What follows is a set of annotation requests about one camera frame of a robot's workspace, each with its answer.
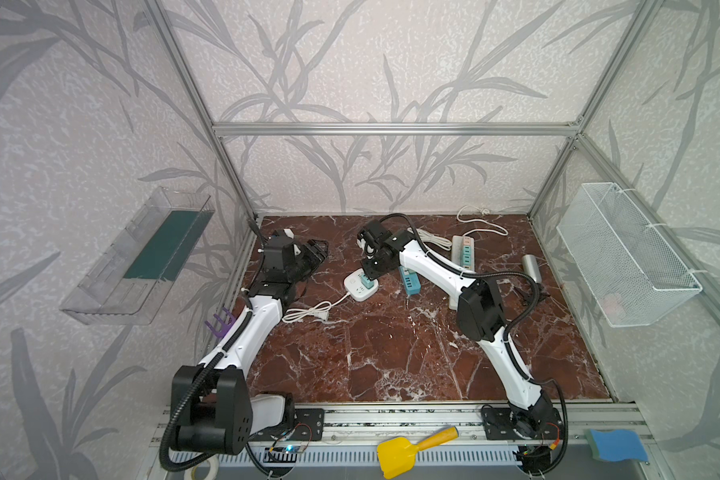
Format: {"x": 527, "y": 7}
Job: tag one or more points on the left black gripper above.
{"x": 306, "y": 255}

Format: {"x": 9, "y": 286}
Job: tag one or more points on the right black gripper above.
{"x": 372, "y": 267}

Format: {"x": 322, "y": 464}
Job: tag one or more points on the teal plug adapter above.
{"x": 369, "y": 284}

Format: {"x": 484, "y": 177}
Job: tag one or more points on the teal power strip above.
{"x": 410, "y": 281}

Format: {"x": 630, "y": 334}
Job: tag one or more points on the white square power socket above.
{"x": 356, "y": 289}

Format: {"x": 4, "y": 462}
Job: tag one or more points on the long white multicolour power strip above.
{"x": 461, "y": 254}

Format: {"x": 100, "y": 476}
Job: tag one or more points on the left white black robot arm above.
{"x": 212, "y": 410}

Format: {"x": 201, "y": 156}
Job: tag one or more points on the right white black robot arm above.
{"x": 481, "y": 316}

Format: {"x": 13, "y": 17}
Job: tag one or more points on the purple plastic fork toy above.
{"x": 222, "y": 323}

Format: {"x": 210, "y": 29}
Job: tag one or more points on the metal cylinder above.
{"x": 531, "y": 268}

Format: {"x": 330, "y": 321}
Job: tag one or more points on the yellow plastic scoop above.
{"x": 398, "y": 455}

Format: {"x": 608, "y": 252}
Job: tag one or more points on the white tape roll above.
{"x": 208, "y": 470}

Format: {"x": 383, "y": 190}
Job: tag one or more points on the blue sponge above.
{"x": 616, "y": 446}

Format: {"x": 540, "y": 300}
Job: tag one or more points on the clear plastic wall bin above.
{"x": 131, "y": 280}

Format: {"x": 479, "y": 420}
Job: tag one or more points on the white wire mesh basket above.
{"x": 633, "y": 273}

